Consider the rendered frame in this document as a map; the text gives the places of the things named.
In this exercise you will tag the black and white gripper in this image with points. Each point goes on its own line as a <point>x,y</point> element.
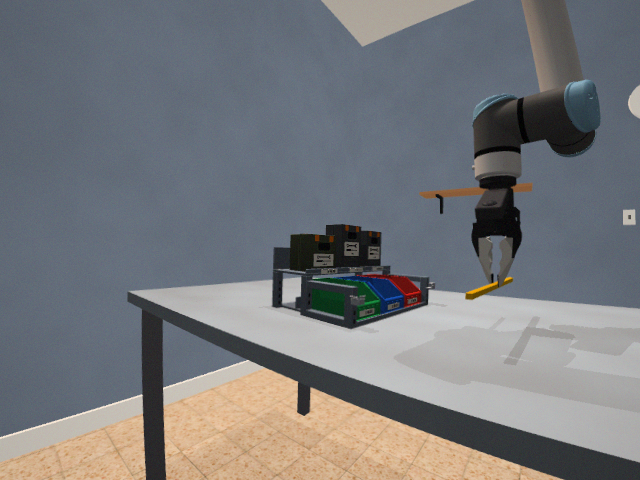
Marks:
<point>498,227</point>

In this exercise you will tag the red bin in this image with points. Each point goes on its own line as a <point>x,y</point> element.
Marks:
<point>404,285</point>

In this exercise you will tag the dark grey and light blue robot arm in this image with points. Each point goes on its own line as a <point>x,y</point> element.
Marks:
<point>565,114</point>

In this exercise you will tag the yellow bar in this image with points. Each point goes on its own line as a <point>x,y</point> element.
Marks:
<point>486,289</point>

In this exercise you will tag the grey metal bin rack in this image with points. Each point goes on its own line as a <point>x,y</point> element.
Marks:
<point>281,263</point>

